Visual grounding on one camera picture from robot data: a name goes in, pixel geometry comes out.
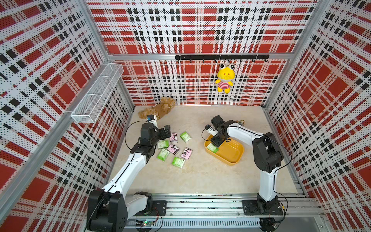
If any green tissue pack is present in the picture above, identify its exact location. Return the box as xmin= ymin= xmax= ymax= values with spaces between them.
xmin=172 ymin=157 xmax=186 ymax=168
xmin=157 ymin=140 xmax=170 ymax=149
xmin=180 ymin=131 xmax=192 ymax=143
xmin=157 ymin=149 xmax=170 ymax=162
xmin=206 ymin=143 xmax=219 ymax=153

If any pink tissue pack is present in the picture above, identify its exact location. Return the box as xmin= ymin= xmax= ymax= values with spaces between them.
xmin=167 ymin=144 xmax=180 ymax=155
xmin=180 ymin=148 xmax=193 ymax=160
xmin=169 ymin=132 xmax=178 ymax=143

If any green tissue pack bottom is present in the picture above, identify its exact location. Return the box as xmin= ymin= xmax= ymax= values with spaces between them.
xmin=172 ymin=157 xmax=186 ymax=168

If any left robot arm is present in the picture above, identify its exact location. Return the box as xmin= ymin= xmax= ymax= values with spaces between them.
xmin=86 ymin=122 xmax=171 ymax=232

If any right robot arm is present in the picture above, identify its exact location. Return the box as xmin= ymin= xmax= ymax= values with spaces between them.
xmin=205 ymin=115 xmax=284 ymax=216

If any yellow plastic storage box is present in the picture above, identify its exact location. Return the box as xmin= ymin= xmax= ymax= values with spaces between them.
xmin=204 ymin=139 xmax=244 ymax=166

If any brown teddy bear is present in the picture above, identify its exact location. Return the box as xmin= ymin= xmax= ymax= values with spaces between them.
xmin=138 ymin=97 xmax=176 ymax=119

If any yellow frog plush toy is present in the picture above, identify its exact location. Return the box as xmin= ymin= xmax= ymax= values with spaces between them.
xmin=215 ymin=64 xmax=235 ymax=94

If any green circuit board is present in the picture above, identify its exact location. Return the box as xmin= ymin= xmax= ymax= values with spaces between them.
xmin=135 ymin=220 xmax=156 ymax=228

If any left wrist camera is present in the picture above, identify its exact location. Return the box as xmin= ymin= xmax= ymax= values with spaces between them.
xmin=147 ymin=115 xmax=158 ymax=128

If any small keychain toy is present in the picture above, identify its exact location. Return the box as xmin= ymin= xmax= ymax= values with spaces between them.
xmin=237 ymin=120 xmax=245 ymax=126

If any white wire mesh shelf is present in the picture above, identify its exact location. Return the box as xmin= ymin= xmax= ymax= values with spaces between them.
xmin=71 ymin=63 xmax=123 ymax=123

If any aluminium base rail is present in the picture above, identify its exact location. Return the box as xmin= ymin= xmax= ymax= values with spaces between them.
xmin=122 ymin=193 xmax=329 ymax=232

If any black hook rail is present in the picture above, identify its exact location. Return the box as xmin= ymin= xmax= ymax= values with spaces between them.
xmin=175 ymin=54 xmax=270 ymax=61

